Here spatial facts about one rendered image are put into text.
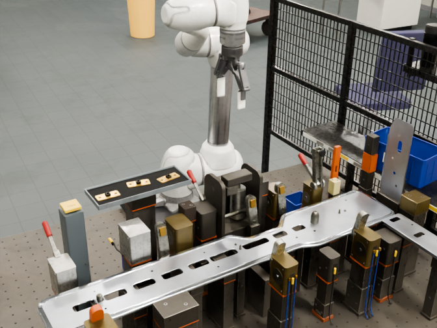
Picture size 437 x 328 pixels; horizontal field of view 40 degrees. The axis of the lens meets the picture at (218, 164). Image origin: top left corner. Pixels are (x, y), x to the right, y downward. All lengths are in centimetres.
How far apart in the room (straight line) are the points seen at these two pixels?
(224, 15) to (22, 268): 136
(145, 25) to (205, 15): 621
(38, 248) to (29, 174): 216
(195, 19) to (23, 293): 127
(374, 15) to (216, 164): 627
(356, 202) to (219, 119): 72
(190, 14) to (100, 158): 316
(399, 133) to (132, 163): 287
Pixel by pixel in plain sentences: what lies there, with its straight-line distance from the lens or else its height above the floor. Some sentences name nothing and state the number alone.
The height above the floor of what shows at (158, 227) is 110.
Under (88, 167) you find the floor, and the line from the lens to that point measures 488.
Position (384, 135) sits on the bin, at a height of 112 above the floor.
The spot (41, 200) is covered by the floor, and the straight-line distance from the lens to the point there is 451.
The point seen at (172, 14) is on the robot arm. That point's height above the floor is 179.
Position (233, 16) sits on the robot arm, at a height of 177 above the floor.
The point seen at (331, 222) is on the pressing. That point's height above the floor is 100.
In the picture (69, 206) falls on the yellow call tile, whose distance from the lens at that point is 214.
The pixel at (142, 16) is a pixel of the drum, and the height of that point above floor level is 30.
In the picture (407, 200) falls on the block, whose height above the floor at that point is 105.
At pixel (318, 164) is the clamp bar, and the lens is 243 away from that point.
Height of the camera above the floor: 226
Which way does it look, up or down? 28 degrees down
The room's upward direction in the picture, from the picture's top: 1 degrees clockwise
